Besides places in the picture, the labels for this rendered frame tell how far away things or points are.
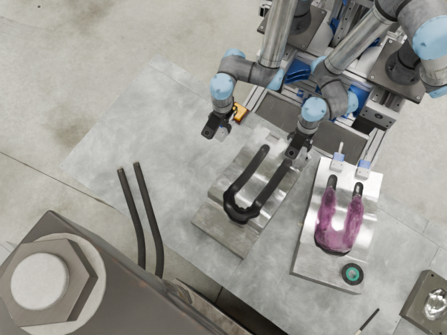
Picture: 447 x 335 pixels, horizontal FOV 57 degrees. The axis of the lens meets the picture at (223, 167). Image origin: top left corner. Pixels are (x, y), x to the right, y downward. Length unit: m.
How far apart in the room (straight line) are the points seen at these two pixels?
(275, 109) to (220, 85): 1.23
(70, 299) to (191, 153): 1.40
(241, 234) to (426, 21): 0.97
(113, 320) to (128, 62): 2.66
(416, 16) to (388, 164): 1.69
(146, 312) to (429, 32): 0.98
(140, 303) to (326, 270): 1.19
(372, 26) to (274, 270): 0.96
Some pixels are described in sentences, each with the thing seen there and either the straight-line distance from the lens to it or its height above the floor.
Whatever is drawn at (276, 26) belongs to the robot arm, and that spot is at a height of 1.42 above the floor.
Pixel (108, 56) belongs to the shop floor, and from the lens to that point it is 3.12.
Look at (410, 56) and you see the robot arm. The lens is 1.69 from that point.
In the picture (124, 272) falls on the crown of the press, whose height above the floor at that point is 2.01.
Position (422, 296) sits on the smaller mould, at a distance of 1.77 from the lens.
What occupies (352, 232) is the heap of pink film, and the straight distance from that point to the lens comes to 1.69.
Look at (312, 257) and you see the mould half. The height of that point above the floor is 0.91.
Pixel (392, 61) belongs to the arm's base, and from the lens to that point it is 1.78.
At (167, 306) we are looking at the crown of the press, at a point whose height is 2.01.
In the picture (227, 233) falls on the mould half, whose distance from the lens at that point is 1.66.
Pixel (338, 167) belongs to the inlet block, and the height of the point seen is 0.88.
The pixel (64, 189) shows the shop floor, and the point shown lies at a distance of 2.79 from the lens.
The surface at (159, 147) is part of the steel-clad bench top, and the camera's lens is 1.84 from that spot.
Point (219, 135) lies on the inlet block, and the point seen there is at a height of 0.96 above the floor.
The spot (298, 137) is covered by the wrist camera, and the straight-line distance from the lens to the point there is 1.56.
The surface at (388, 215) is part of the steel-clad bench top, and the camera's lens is 1.85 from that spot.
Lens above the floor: 2.49
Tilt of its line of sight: 71 degrees down
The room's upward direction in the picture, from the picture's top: 3 degrees counter-clockwise
